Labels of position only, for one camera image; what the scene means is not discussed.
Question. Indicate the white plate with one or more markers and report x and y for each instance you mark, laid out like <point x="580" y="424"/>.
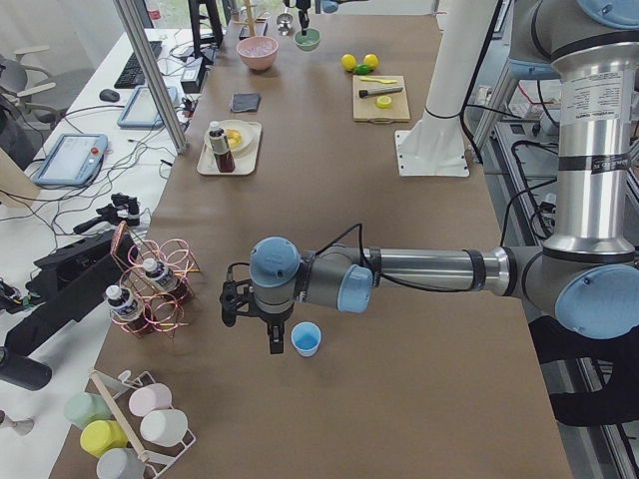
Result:
<point x="244" y="127"/>

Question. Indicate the teach pendant far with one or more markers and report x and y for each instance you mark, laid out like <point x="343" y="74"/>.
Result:
<point x="140" y="112"/>

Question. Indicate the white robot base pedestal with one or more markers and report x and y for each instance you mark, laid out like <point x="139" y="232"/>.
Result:
<point x="434" y="147"/>

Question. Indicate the white wire cup rack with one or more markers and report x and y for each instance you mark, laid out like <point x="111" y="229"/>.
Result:
<point x="116" y="391"/>

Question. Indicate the yellow lemon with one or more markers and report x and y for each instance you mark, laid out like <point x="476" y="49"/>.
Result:
<point x="348" y="62"/>
<point x="371" y="60"/>

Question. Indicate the wooden cutting board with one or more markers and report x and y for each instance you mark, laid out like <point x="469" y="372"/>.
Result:
<point x="365" y="110"/>

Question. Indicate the grey folded cloth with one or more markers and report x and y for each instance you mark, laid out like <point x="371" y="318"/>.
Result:
<point x="245" y="102"/>

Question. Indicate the green lime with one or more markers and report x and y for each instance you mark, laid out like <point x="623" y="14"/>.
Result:
<point x="362" y="69"/>

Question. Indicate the steel jigger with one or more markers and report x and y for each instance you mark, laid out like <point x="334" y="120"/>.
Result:
<point x="285" y="22"/>

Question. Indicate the teach pendant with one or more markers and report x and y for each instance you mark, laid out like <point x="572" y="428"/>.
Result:
<point x="140" y="112"/>
<point x="74" y="161"/>

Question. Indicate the tea bottle on tray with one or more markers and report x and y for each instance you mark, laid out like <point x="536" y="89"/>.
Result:
<point x="221" y="148"/>

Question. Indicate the half lemon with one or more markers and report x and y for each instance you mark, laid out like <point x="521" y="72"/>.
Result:
<point x="383" y="102"/>

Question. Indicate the black computer mouse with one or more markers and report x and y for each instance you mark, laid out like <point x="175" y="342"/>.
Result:
<point x="109" y="95"/>

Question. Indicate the white cup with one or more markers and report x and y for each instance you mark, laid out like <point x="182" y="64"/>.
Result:
<point x="165" y="427"/>

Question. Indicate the green cup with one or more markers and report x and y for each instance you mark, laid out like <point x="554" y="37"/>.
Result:
<point x="84" y="408"/>

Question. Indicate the blue cup with ice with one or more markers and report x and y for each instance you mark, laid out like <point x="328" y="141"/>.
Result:
<point x="306" y="338"/>

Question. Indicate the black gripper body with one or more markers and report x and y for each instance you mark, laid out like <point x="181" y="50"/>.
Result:
<point x="270" y="319"/>
<point x="302" y="7"/>

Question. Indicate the bottle in rack upper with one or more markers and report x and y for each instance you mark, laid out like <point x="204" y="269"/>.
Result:
<point x="160" y="275"/>

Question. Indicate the yellow plastic knife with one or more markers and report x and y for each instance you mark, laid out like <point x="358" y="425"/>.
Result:
<point x="379" y="80"/>

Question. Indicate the aluminium frame post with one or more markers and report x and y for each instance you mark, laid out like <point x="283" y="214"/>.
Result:
<point x="135" y="31"/>

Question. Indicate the pink bowl with ice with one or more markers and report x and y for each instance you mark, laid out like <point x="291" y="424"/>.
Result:
<point x="258" y="53"/>

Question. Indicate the pink cup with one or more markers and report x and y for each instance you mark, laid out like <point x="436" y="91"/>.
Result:
<point x="156" y="396"/>

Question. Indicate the copper wire bottle rack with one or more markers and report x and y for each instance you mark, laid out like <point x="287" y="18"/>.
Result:
<point x="163" y="312"/>

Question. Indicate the green ceramic bowl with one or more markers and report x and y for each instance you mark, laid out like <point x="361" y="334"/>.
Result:
<point x="307" y="40"/>

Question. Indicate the black camera gimbal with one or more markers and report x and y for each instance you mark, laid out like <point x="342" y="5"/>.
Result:
<point x="122" y="208"/>

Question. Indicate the bottle in rack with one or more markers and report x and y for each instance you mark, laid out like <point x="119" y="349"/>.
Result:
<point x="160" y="275"/>
<point x="124" y="304"/>

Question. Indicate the grey cup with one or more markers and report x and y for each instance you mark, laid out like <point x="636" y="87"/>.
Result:
<point x="120" y="463"/>

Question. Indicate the yellow cup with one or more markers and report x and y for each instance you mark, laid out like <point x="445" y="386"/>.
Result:
<point x="100" y="436"/>

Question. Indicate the black case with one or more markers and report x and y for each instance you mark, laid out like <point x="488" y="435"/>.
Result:
<point x="72" y="282"/>

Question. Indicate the bottle in rack lower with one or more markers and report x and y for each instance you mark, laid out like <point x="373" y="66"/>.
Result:
<point x="124" y="304"/>

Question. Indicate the cream serving tray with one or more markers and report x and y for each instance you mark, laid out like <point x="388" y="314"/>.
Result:
<point x="245" y="161"/>

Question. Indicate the teach pendant near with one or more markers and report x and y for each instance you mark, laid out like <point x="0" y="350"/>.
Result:
<point x="74" y="161"/>

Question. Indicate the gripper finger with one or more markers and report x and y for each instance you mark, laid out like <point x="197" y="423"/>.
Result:
<point x="277" y="338"/>
<point x="304" y="21"/>

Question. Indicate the black keyboard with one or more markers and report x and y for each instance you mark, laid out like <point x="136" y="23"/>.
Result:
<point x="132" y="74"/>

